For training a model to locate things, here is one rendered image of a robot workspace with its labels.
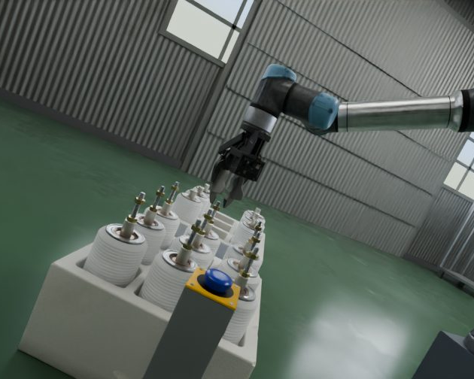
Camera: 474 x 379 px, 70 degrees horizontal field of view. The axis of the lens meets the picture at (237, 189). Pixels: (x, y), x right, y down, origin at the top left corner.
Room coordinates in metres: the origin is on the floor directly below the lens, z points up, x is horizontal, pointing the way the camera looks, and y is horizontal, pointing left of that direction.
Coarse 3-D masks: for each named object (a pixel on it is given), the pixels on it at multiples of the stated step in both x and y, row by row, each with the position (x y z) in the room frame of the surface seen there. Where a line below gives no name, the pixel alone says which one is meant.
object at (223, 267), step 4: (224, 260) 0.72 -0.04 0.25; (220, 264) 0.72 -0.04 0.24; (224, 264) 0.70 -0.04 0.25; (220, 268) 0.70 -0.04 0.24; (224, 268) 0.69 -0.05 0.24; (228, 268) 0.69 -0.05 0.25; (224, 272) 0.68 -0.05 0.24; (228, 272) 0.68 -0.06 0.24; (232, 272) 0.68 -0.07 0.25; (236, 272) 0.68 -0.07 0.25; (232, 276) 0.67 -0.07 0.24; (236, 276) 0.67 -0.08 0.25; (248, 280) 0.68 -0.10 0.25; (252, 280) 0.68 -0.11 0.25; (256, 280) 0.69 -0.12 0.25; (248, 284) 0.68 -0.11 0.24; (252, 284) 0.68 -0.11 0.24; (256, 284) 0.69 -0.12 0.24; (252, 288) 0.68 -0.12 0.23; (256, 288) 0.71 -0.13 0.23
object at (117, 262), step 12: (96, 240) 0.58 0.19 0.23; (108, 240) 0.57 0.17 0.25; (96, 252) 0.57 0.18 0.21; (108, 252) 0.56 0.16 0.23; (120, 252) 0.57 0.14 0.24; (132, 252) 0.58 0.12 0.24; (144, 252) 0.61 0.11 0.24; (84, 264) 0.59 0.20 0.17; (96, 264) 0.57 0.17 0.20; (108, 264) 0.56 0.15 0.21; (120, 264) 0.57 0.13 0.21; (132, 264) 0.59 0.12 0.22; (108, 276) 0.57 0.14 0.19; (120, 276) 0.57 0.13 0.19; (132, 276) 0.60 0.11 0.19
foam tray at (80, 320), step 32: (64, 256) 0.57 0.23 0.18; (64, 288) 0.54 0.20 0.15; (96, 288) 0.53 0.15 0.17; (128, 288) 0.57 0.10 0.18; (32, 320) 0.54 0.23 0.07; (64, 320) 0.53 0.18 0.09; (96, 320) 0.53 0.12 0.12; (128, 320) 0.53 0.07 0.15; (160, 320) 0.53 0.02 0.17; (256, 320) 0.66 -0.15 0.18; (32, 352) 0.54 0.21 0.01; (64, 352) 0.53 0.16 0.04; (96, 352) 0.53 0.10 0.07; (128, 352) 0.53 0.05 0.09; (224, 352) 0.52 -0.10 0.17; (256, 352) 0.55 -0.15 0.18
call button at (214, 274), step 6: (210, 270) 0.43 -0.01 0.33; (216, 270) 0.44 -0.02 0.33; (204, 276) 0.42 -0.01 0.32; (210, 276) 0.42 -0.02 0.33; (216, 276) 0.42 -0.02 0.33; (222, 276) 0.43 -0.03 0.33; (228, 276) 0.44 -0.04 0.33; (210, 282) 0.41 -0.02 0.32; (216, 282) 0.41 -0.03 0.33; (222, 282) 0.41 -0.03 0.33; (228, 282) 0.42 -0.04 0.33; (216, 288) 0.41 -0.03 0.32; (222, 288) 0.41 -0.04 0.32; (228, 288) 0.42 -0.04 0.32
